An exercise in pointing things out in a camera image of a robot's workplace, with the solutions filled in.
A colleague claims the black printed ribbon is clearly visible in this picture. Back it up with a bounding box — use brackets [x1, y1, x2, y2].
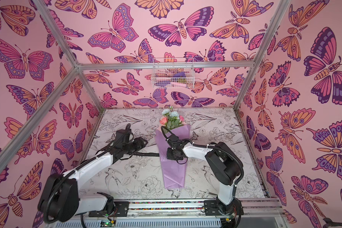
[96, 141, 160, 161]

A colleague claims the white wire basket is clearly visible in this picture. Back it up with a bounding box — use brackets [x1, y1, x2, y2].
[150, 58, 195, 89]

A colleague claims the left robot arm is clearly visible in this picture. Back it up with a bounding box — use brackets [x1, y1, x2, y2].
[38, 124, 148, 224]

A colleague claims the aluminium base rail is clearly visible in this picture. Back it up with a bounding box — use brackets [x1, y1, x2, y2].
[52, 199, 289, 228]

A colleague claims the orange pink fake rose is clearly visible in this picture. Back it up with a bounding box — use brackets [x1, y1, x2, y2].
[160, 116, 168, 125]

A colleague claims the purple pink wrapping paper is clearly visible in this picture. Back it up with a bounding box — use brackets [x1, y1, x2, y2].
[154, 124, 191, 190]

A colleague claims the aluminium frame structure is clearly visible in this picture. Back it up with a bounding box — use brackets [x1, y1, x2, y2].
[0, 0, 291, 228]

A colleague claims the white fake flower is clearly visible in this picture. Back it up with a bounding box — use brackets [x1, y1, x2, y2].
[161, 106, 180, 118]

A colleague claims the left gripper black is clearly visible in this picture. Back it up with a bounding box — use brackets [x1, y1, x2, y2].
[122, 136, 149, 155]

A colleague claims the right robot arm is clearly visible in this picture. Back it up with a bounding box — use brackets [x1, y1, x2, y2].
[165, 134, 244, 216]

